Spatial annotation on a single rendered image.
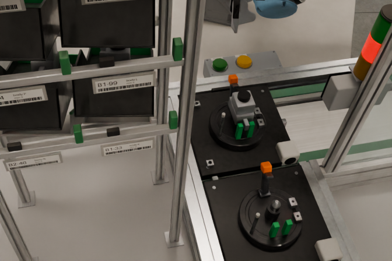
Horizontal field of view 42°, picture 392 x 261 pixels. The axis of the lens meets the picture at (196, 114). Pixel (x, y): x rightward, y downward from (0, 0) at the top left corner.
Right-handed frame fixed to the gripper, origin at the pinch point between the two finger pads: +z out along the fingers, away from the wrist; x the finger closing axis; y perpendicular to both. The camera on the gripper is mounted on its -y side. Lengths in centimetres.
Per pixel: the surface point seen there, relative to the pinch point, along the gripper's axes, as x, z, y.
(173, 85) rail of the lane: -10.6, 13.4, -15.2
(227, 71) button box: -4.8, 13.7, -0.6
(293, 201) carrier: -46.5, 13.4, 11.8
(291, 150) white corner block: -31.8, 13.8, 13.4
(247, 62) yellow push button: -2.0, 12.6, 4.8
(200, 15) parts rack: -55, -42, -10
